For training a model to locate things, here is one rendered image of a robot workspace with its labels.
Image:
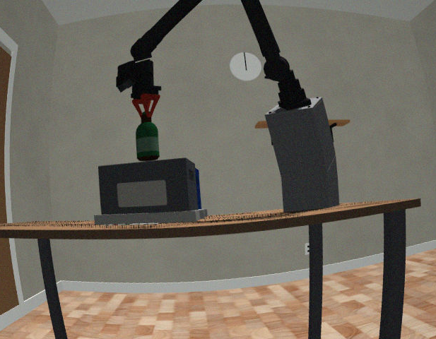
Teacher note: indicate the dark grey crate with dividers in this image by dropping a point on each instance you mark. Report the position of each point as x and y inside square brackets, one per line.
[148, 187]

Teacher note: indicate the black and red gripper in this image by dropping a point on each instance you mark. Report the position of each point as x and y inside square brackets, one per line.
[144, 95]

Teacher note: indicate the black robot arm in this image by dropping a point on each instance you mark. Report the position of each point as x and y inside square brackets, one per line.
[276, 68]

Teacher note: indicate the green bottle with pale green label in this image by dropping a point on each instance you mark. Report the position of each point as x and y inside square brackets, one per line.
[147, 145]

